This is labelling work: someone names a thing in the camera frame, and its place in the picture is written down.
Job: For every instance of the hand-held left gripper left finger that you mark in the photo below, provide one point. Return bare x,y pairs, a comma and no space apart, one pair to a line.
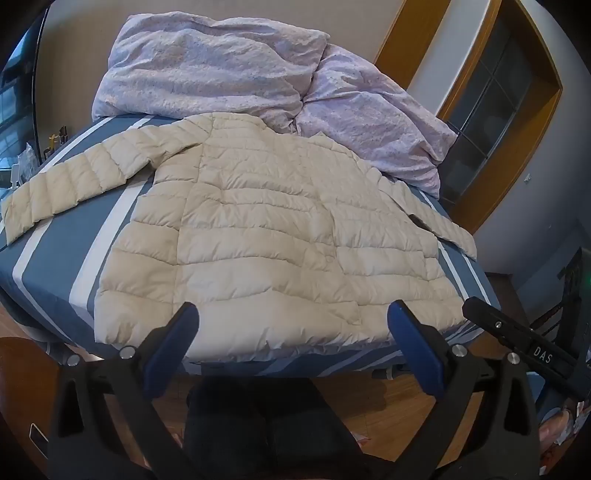
168,346

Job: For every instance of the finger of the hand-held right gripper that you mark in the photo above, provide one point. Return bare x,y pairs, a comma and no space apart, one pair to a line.
540,353

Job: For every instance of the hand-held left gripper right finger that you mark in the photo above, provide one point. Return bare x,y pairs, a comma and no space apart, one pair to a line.
415,346

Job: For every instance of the cream puffer jacket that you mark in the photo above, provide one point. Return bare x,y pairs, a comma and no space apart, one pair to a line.
258,240

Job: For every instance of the blue striped bed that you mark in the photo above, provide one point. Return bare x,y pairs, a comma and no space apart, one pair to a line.
60,258

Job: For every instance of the wood framed glass door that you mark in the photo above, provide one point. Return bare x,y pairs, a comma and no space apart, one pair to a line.
503,101

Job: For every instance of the small yellow figure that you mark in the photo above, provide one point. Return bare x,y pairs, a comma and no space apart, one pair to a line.
54,138

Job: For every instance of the lilac floral duvet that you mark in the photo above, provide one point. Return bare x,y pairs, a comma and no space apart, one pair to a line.
217,69

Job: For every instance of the window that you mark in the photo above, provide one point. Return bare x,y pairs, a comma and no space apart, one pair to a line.
14,92

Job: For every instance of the wooden door frame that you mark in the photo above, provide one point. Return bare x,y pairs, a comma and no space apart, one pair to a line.
411,37

